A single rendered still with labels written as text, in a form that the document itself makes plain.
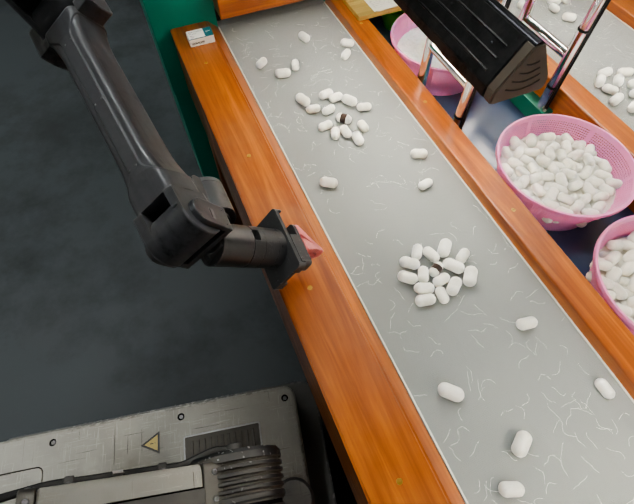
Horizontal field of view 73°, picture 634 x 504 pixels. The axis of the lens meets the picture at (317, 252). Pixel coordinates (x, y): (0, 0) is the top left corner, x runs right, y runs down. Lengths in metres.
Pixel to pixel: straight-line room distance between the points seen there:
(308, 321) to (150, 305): 1.02
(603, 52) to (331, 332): 1.00
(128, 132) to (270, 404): 0.61
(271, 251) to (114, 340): 1.11
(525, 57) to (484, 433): 0.49
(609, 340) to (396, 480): 0.39
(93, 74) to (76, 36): 0.07
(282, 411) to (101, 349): 0.85
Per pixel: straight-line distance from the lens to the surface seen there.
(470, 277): 0.75
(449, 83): 1.14
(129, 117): 0.57
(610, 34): 1.43
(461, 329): 0.73
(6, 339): 1.81
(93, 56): 0.65
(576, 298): 0.80
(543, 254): 0.82
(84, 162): 2.14
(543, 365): 0.76
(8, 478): 1.09
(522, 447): 0.69
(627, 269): 0.91
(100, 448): 1.02
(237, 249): 0.54
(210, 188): 0.59
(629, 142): 1.09
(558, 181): 0.98
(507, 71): 0.57
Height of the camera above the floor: 1.39
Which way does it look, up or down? 59 degrees down
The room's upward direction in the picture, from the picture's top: straight up
